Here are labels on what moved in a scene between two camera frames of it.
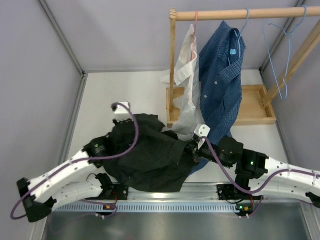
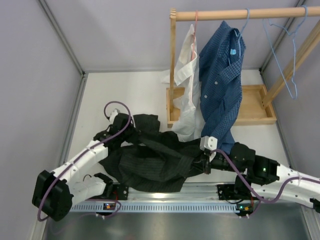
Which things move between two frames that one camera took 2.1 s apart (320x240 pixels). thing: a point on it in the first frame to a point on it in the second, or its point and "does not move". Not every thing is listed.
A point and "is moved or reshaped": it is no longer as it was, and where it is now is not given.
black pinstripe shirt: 160,162 does not move
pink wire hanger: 195,31 does not move
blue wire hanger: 290,35 is moved or reshaped
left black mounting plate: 115,192 does not move
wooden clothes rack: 258,108 does not move
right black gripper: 191,148 to 207,165
